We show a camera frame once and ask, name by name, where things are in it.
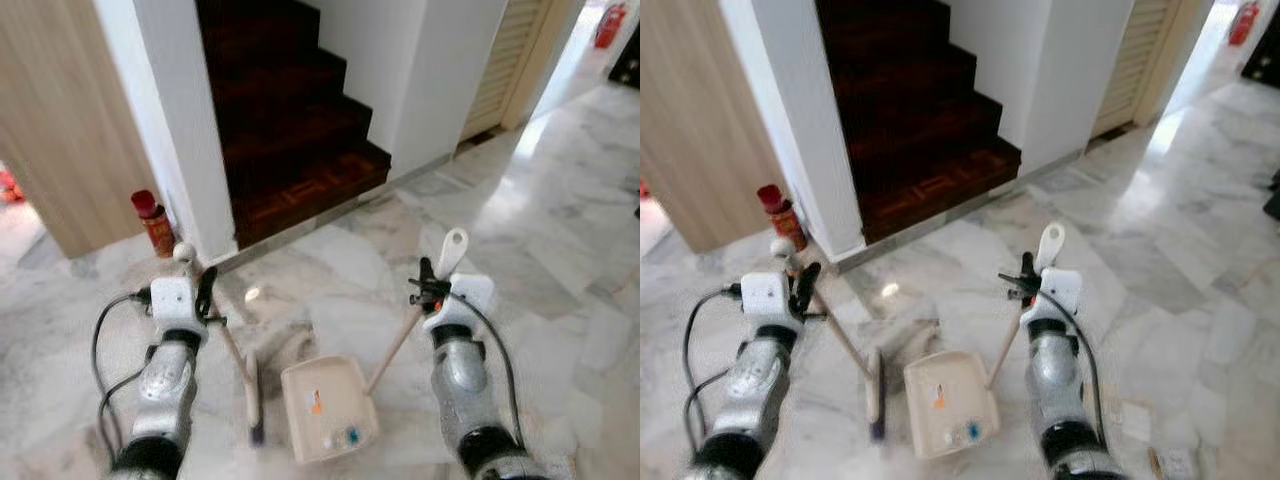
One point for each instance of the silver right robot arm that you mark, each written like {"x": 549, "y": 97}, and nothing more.
{"x": 1055, "y": 375}
{"x": 462, "y": 375}

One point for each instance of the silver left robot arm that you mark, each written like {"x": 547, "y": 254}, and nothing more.
{"x": 752, "y": 380}
{"x": 165, "y": 385}

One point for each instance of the black object at floor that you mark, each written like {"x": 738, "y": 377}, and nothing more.
{"x": 1273, "y": 200}

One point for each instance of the red spray can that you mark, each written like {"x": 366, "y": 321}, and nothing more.
{"x": 785, "y": 218}
{"x": 155, "y": 228}

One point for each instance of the dark wooden staircase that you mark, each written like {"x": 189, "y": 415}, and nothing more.
{"x": 920, "y": 125}
{"x": 290, "y": 130}

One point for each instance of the light wooden door panel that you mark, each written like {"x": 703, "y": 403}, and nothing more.
{"x": 65, "y": 120}
{"x": 700, "y": 120}

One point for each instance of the beige louvered door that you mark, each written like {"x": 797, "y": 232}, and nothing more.
{"x": 510, "y": 65}
{"x": 1140, "y": 65}

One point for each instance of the white paper scrap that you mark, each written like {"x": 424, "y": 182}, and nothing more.
{"x": 1178, "y": 465}

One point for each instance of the black furniture piece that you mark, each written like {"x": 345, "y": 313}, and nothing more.
{"x": 628, "y": 62}
{"x": 1265, "y": 50}

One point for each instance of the red fire extinguisher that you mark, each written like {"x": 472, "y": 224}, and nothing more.
{"x": 610, "y": 25}
{"x": 1244, "y": 22}

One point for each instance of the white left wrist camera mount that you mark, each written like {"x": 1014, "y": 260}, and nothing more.
{"x": 172, "y": 298}
{"x": 765, "y": 295}

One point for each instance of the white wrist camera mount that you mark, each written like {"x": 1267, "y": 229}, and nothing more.
{"x": 765, "y": 295}
{"x": 470, "y": 295}
{"x": 1062, "y": 290}
{"x": 172, "y": 298}

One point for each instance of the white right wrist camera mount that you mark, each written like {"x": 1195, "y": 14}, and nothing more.
{"x": 470, "y": 295}
{"x": 1062, "y": 290}

